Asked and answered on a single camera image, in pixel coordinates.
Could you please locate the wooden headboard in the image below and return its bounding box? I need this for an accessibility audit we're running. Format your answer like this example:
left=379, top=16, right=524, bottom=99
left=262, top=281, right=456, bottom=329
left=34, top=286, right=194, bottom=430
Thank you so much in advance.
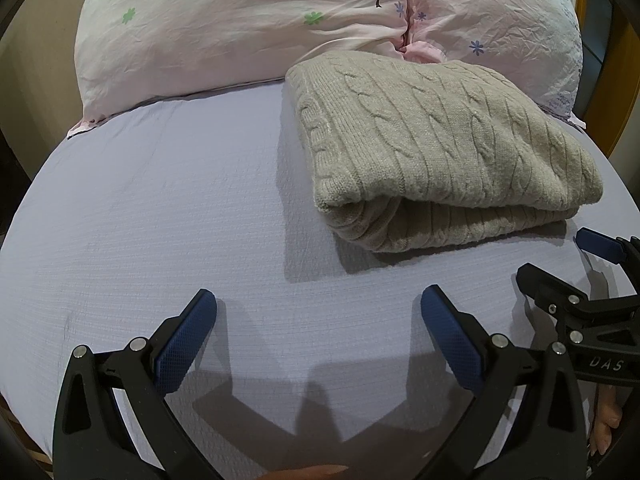
left=574, top=0, right=640, bottom=147

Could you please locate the person's left hand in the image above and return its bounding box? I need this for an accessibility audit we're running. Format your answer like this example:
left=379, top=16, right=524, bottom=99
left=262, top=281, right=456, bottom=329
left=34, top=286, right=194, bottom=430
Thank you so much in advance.
left=260, top=465, right=351, bottom=480

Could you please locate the person's right hand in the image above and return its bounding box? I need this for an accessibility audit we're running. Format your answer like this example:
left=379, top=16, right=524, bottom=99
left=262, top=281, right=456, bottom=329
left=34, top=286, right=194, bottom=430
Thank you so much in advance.
left=587, top=387, right=627, bottom=458

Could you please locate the pink floral pillow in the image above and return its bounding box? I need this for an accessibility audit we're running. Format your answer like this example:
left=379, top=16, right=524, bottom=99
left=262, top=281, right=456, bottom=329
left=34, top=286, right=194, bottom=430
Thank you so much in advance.
left=74, top=0, right=413, bottom=122
left=407, top=0, right=585, bottom=123

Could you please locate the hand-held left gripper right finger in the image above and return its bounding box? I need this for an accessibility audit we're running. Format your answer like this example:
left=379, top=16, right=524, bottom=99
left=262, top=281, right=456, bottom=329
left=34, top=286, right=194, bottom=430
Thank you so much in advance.
left=420, top=285, right=588, bottom=480

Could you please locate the lavender sheeted bed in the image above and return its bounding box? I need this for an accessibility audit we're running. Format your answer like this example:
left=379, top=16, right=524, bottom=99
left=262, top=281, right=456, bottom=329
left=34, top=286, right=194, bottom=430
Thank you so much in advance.
left=0, top=77, right=640, bottom=480

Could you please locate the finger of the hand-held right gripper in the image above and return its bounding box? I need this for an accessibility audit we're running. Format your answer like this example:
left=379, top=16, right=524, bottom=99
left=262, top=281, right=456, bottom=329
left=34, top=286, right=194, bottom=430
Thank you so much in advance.
left=516, top=262, right=640, bottom=343
left=575, top=227, right=640, bottom=270

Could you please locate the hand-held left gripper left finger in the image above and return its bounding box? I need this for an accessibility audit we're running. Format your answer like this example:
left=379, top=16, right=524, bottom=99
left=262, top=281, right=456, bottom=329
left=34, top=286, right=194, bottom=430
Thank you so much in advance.
left=52, top=288, right=218, bottom=480

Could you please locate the beige cable knit sweater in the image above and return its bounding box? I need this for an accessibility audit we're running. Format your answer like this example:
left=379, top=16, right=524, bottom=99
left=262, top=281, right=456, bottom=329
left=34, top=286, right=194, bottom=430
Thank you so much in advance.
left=285, top=51, right=605, bottom=254

